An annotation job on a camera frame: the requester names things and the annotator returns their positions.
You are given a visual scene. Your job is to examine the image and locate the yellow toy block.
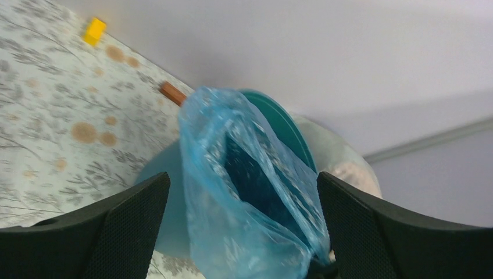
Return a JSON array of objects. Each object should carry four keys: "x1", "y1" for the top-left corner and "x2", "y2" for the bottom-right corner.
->
[{"x1": 82, "y1": 17, "x2": 106, "y2": 47}]

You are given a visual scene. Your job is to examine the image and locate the blue plastic trash bag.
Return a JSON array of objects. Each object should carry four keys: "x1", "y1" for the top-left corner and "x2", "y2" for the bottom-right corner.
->
[{"x1": 178, "y1": 87, "x2": 333, "y2": 278}]

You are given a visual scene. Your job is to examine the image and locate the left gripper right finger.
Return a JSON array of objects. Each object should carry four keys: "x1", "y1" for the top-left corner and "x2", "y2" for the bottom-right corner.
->
[{"x1": 317, "y1": 172, "x2": 492, "y2": 278}]

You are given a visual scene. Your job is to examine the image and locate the clear stuffed trash bag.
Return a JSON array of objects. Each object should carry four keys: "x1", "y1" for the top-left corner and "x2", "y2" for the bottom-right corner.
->
[{"x1": 291, "y1": 114, "x2": 383, "y2": 198}]

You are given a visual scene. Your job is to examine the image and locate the brown cylinder piece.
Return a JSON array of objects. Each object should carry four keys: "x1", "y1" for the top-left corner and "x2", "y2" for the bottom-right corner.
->
[{"x1": 159, "y1": 81, "x2": 187, "y2": 106}]

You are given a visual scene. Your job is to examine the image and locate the floral table mat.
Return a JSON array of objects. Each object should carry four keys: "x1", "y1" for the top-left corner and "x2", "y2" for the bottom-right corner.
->
[{"x1": 1, "y1": 1, "x2": 202, "y2": 278}]

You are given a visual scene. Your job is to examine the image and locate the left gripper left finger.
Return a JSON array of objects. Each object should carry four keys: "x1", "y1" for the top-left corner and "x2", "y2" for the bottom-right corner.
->
[{"x1": 1, "y1": 173, "x2": 170, "y2": 278}]

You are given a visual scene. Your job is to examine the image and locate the teal plastic trash bin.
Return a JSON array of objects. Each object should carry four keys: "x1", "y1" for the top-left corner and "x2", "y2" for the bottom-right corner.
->
[{"x1": 135, "y1": 89, "x2": 317, "y2": 259}]

